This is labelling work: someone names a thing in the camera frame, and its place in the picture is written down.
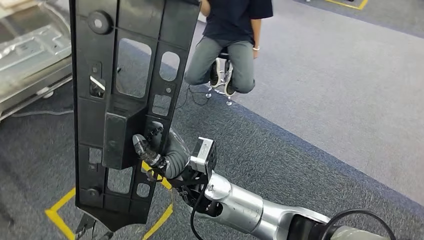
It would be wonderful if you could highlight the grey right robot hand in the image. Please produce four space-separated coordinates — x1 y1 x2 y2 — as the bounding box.
132 120 169 181

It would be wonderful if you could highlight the black plastic car part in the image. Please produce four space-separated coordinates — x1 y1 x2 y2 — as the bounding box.
68 0 202 233

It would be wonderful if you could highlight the steel workbench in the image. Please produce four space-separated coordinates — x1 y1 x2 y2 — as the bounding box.
0 0 74 122

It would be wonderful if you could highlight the yellow floor tape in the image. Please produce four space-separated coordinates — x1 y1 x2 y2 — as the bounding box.
324 0 369 11
44 160 175 240

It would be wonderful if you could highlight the chrome swivel stool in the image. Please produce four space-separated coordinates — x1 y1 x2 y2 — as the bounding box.
204 46 234 108

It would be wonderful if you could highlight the person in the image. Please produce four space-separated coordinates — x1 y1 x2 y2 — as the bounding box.
183 0 275 98

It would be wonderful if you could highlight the black floor cable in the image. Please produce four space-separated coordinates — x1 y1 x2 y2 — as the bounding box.
175 84 213 110

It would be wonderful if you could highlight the grey floor cable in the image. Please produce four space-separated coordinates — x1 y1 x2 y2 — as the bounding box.
11 108 74 119

